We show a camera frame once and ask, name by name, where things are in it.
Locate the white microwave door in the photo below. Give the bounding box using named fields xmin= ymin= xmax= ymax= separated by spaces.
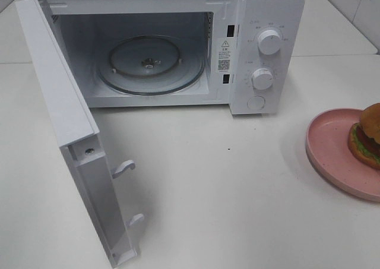
xmin=16 ymin=0 xmax=144 ymax=268

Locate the pink speckled plate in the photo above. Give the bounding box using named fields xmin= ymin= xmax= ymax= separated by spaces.
xmin=305 ymin=109 xmax=379 ymax=202

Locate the upper white power knob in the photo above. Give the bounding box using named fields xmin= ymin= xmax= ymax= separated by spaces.
xmin=257 ymin=27 xmax=282 ymax=55

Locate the glass microwave turntable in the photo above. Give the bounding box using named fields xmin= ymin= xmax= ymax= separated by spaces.
xmin=96 ymin=35 xmax=206 ymax=96

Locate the burger with cheese and lettuce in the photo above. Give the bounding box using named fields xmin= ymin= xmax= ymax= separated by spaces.
xmin=348 ymin=103 xmax=379 ymax=170

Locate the white microwave oven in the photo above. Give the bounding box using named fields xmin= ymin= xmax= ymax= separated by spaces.
xmin=45 ymin=0 xmax=304 ymax=115

